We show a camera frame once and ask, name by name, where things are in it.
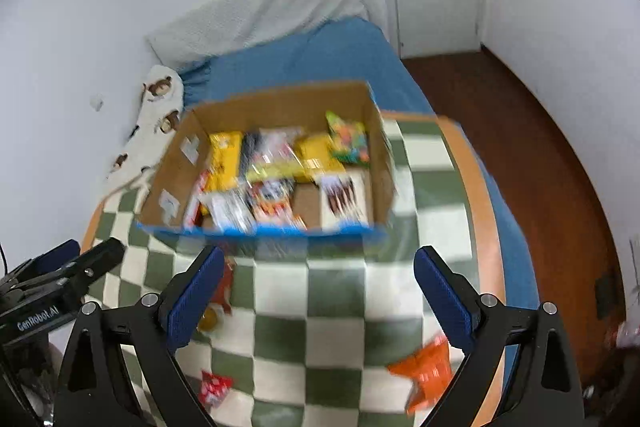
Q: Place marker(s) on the colourful candy bag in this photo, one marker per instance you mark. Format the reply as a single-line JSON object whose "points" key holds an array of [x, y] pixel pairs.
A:
{"points": [[348, 139]]}

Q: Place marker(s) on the yellow snack packet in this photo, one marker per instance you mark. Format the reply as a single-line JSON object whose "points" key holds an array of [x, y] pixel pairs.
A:
{"points": [[315, 157], [225, 159]]}

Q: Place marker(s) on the black floor socket box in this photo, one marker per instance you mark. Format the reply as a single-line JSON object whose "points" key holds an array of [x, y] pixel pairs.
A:
{"points": [[607, 293]]}

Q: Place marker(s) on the cardboard box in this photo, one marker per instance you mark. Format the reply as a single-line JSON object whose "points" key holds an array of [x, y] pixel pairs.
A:
{"points": [[175, 167]]}

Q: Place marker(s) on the orange snack packet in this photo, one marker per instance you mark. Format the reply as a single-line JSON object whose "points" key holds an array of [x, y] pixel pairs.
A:
{"points": [[425, 372]]}

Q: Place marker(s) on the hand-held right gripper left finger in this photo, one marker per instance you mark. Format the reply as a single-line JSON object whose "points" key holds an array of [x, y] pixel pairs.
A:
{"points": [[192, 302]]}

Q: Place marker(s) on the grey white pillow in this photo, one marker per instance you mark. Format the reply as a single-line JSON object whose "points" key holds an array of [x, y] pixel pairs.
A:
{"points": [[260, 7]]}

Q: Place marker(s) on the dark red snack packet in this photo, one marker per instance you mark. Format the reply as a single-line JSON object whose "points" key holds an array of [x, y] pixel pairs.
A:
{"points": [[227, 279]]}

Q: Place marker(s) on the small red snack packet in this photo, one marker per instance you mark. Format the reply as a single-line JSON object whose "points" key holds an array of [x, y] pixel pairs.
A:
{"points": [[215, 388]]}

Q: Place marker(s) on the white wall socket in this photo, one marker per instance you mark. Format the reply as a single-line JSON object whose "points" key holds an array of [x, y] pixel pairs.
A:
{"points": [[96, 103]]}

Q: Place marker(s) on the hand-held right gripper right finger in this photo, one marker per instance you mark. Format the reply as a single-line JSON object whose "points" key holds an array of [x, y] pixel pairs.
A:
{"points": [[445, 302]]}

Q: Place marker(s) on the clear plastic bottle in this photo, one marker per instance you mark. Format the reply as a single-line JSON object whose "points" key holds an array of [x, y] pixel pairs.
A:
{"points": [[626, 337]]}

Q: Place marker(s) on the pale pink snack packet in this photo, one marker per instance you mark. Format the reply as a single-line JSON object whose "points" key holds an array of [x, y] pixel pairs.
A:
{"points": [[275, 147]]}

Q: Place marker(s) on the white chocolate stick packet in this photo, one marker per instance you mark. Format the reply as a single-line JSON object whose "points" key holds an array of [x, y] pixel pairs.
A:
{"points": [[342, 199]]}

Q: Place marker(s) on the panda print snack packet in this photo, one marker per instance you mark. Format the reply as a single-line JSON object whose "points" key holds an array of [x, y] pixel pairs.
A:
{"points": [[272, 203]]}

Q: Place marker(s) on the clear white labelled snack packet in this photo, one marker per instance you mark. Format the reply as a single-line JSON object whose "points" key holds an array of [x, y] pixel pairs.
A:
{"points": [[230, 209]]}

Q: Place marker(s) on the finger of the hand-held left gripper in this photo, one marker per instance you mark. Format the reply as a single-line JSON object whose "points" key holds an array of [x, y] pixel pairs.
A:
{"points": [[55, 254], [97, 262]]}

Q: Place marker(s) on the green white checkered blanket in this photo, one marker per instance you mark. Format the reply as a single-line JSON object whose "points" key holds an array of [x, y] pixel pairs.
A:
{"points": [[325, 287]]}

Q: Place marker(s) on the white red strip packet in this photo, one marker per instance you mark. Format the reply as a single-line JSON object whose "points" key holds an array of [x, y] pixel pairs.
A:
{"points": [[194, 204]]}

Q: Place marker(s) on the brown egg packet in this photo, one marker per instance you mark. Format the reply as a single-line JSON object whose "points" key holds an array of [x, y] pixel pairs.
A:
{"points": [[210, 319]]}

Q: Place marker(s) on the bear print pillow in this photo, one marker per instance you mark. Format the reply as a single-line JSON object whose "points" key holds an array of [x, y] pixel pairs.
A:
{"points": [[155, 117]]}

